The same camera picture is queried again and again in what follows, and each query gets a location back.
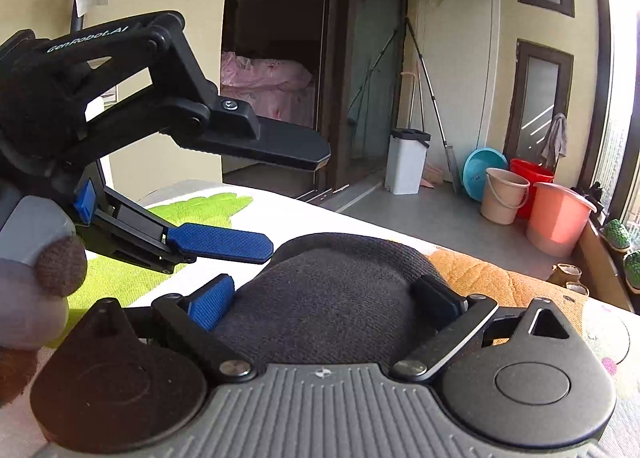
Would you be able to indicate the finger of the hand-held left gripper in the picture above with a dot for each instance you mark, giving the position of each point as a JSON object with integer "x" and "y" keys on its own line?
{"x": 220, "y": 244}
{"x": 280, "y": 145}

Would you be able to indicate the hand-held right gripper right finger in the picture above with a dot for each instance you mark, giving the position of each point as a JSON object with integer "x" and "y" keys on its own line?
{"x": 440, "y": 300}

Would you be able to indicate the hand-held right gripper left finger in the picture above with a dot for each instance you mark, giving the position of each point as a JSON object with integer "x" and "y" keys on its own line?
{"x": 210, "y": 305}

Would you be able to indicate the dark grey frilled garment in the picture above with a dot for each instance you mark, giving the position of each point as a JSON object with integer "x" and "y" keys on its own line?
{"x": 325, "y": 308}

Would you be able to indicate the cartoon printed mat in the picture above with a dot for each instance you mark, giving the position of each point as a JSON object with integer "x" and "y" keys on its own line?
{"x": 500, "y": 283}

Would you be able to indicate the pink bedding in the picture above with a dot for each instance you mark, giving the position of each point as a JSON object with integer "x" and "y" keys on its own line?
{"x": 265, "y": 77}

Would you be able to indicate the beige plastic bucket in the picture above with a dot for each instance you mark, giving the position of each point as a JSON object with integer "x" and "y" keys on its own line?
{"x": 502, "y": 198}

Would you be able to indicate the pink broom head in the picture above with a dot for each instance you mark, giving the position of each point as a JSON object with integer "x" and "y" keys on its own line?
{"x": 431, "y": 176}

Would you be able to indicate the white mop bucket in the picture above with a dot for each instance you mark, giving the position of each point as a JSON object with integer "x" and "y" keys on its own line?
{"x": 405, "y": 167}

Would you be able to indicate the beige slipper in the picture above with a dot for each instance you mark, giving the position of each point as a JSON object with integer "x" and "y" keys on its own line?
{"x": 577, "y": 289}
{"x": 565, "y": 274}

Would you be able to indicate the blue plastic basin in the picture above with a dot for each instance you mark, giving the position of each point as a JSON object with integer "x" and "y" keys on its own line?
{"x": 477, "y": 167}

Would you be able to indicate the salmon pink plastic bucket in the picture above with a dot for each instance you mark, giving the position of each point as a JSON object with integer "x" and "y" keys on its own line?
{"x": 555, "y": 223}

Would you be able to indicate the red plastic bucket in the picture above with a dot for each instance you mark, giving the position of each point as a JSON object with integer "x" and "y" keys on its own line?
{"x": 530, "y": 170}

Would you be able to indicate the small black object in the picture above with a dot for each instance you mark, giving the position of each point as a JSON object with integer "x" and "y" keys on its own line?
{"x": 594, "y": 195}

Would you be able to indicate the grey hanging towel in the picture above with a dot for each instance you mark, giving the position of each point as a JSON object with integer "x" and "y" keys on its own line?
{"x": 555, "y": 137}

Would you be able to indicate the tall dark framed frosted window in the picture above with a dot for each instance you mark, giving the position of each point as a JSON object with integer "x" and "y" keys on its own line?
{"x": 535, "y": 87}

